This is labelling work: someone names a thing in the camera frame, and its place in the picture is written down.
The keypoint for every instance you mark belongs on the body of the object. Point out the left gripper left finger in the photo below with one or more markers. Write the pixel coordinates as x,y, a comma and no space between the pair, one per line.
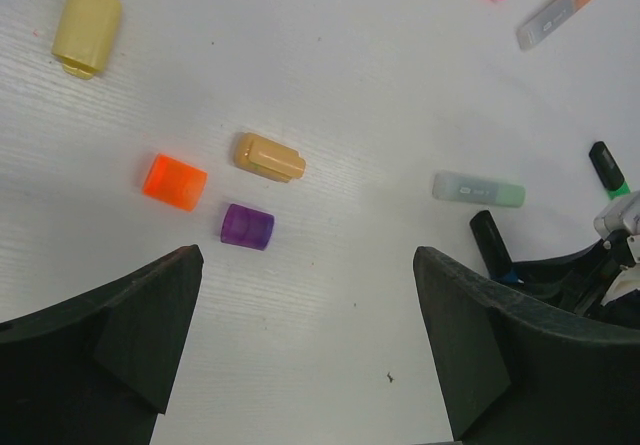
99,368

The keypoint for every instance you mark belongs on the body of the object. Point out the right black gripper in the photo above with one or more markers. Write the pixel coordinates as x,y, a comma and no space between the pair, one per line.
578,283

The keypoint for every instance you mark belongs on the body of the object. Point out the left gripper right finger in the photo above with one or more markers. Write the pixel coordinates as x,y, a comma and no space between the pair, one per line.
514,370

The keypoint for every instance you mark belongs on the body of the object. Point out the blue black highlighter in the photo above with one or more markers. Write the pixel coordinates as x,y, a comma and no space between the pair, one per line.
493,250

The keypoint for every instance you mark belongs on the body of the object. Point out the orange pen cap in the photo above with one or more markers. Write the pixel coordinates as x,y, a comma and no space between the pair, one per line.
175,183

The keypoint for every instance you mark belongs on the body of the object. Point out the purple pen cap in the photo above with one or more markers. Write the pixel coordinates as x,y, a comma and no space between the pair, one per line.
246,227

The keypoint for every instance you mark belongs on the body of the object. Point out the tan pen cap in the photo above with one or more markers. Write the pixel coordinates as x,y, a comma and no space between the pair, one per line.
268,159

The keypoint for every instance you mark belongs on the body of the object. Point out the yellow pen cap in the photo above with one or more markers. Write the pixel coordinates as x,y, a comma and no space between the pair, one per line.
85,36

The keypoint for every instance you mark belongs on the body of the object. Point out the green black highlighter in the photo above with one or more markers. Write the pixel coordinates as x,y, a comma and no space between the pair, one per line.
608,171

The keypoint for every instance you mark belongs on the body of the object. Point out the mint cap translucent highlighter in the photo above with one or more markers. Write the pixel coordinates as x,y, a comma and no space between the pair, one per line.
456,187

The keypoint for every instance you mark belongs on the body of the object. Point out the peach cap translucent highlighter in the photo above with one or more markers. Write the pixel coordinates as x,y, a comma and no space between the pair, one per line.
548,19

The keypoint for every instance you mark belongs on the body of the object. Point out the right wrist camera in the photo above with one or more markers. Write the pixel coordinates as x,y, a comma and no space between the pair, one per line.
618,227

